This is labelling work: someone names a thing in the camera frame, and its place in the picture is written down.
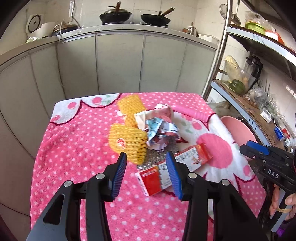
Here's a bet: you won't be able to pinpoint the green bell pepper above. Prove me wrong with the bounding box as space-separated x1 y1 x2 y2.
229 79 245 95

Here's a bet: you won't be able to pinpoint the white rice cooker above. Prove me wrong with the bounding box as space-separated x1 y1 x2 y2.
25 14 56 39

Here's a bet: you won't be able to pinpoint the napa cabbage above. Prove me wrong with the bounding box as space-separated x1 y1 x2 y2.
224 55 243 81

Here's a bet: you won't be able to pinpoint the yellow foam fruit net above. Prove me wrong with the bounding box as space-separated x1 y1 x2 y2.
108 123 147 165

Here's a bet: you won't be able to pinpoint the small white box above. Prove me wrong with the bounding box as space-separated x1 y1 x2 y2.
260 108 272 123

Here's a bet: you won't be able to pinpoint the clear plastic bag greens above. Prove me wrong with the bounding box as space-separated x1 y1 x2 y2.
248 87 280 115

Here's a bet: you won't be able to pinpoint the red packet on shelf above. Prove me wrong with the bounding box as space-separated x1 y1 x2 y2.
282 128 290 139

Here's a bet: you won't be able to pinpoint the metal storage shelf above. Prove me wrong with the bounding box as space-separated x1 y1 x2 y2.
202 0 296 149

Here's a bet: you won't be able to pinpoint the right hand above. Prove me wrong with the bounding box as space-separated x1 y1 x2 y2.
268 184 296 221

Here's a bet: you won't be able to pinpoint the colourful paper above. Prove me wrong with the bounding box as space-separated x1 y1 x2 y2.
145 116 180 152

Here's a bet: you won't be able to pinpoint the black blender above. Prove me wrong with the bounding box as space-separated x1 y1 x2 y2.
243 53 263 87

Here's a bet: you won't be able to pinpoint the red white medicine box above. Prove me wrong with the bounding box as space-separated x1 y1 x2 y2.
135 143 213 196

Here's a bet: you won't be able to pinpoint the clear glass bowl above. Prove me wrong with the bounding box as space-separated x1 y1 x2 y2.
221 65 256 96

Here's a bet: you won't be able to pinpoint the blue tissue pack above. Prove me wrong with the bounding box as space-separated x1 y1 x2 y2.
274 126 285 141

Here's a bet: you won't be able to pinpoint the pink polka dot towel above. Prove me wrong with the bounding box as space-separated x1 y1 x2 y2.
28 92 266 240

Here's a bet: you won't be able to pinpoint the black wok with lid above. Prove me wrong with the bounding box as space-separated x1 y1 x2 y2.
99 1 132 25

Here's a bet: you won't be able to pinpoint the grey kitchen cabinet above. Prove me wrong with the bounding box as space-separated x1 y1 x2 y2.
1 24 217 216

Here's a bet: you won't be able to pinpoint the small metal kettle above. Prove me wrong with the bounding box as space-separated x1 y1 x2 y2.
187 22 198 37

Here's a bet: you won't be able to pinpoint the bag of brown snacks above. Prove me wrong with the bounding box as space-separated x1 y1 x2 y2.
243 94 258 108

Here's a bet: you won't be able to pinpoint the green plastic basket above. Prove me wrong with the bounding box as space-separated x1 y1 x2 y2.
245 22 266 35

